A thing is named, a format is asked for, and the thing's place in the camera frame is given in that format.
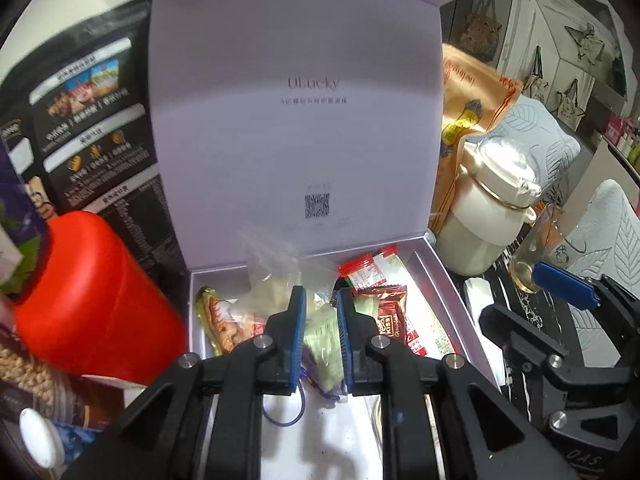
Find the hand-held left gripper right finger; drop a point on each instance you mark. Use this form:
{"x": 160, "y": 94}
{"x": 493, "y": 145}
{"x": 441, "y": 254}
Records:
{"x": 344, "y": 340}

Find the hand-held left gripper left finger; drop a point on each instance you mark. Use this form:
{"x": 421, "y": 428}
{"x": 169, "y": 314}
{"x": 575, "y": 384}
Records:
{"x": 298, "y": 340}

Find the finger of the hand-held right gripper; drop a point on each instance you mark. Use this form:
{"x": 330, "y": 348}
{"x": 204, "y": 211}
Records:
{"x": 520, "y": 340}
{"x": 565, "y": 282}

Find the green snack packet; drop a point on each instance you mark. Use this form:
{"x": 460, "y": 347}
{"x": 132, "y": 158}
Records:
{"x": 322, "y": 340}

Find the dark red snack packet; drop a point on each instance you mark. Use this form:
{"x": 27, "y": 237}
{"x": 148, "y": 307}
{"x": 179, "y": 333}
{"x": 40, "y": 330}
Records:
{"x": 390, "y": 315}

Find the clear zip bag white pieces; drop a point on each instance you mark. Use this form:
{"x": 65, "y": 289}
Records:
{"x": 275, "y": 275}

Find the gold brown snack packet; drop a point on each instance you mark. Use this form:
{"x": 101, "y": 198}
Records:
{"x": 225, "y": 320}

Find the red white long packet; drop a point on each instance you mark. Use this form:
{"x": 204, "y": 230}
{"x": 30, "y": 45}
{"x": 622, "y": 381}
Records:
{"x": 430, "y": 325}

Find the lavender gift box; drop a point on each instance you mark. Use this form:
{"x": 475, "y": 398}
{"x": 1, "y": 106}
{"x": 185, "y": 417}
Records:
{"x": 300, "y": 135}

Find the clear glass cup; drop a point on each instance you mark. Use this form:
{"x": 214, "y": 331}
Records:
{"x": 530, "y": 260}

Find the cream lidded jar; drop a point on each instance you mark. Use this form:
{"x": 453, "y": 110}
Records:
{"x": 480, "y": 210}

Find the row of cosmetic bottles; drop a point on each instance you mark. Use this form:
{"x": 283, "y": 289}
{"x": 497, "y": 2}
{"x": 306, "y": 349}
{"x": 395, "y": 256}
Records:
{"x": 625, "y": 137}

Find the beige tote bag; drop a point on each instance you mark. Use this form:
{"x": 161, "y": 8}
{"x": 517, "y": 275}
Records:
{"x": 536, "y": 80}
{"x": 572, "y": 102}

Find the red plastic canister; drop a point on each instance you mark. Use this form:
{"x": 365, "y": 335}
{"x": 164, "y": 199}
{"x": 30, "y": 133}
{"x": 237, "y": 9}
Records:
{"x": 95, "y": 300}

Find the orange snack bag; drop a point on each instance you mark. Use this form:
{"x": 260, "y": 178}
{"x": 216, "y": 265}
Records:
{"x": 460, "y": 100}

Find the group of clear food jars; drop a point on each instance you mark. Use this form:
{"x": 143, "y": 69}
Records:
{"x": 45, "y": 370}

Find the white house-shaped cabinet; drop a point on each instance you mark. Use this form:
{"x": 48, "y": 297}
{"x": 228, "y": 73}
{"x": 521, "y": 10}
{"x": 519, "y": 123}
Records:
{"x": 560, "y": 20}

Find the brown tote bag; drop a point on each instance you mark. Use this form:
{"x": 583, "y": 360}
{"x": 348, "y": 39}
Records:
{"x": 480, "y": 30}

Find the black printed snack box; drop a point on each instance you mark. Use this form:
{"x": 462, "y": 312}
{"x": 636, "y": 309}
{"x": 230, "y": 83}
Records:
{"x": 100, "y": 135}

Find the blue green printed container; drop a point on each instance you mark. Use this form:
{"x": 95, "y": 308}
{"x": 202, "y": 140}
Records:
{"x": 20, "y": 220}

